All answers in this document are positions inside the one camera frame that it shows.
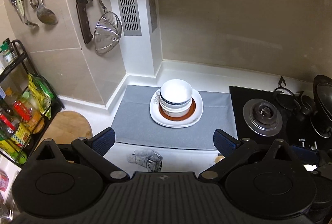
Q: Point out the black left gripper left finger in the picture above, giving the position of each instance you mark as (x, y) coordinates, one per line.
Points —
(64, 180)

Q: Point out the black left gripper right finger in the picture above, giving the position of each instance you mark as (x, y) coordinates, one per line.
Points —
(264, 181)

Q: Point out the brown round plate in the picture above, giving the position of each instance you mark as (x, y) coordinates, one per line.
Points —
(191, 112)

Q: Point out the white floral plate top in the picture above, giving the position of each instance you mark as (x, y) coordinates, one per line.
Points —
(194, 114)

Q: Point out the plain white bowl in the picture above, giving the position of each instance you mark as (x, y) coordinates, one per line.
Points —
(176, 90)

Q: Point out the light blue ceramic bowl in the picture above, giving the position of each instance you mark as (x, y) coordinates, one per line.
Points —
(175, 113)

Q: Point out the wooden round cutting board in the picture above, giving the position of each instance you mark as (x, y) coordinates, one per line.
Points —
(66, 127)

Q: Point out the silver left gas burner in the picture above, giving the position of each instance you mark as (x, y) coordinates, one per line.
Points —
(262, 117)

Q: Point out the black gas stove top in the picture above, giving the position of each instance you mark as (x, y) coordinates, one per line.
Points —
(295, 117)

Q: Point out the white printed cloth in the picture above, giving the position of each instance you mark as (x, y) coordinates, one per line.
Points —
(134, 158)

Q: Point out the red capped sauce bottle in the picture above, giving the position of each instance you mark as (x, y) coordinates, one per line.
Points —
(22, 111)

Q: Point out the black wok with lid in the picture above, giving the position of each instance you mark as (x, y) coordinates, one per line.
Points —
(323, 99)

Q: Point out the black pot support grate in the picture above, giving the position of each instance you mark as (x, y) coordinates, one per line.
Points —
(297, 102)

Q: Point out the green yellow snack bag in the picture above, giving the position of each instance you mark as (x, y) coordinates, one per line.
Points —
(41, 93)

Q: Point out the grey dish mat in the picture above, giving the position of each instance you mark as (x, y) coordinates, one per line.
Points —
(133, 123)

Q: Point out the metal mesh strainer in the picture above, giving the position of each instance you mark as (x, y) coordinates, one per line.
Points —
(108, 31)

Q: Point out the black wire spice rack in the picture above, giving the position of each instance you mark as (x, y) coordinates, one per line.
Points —
(19, 138)

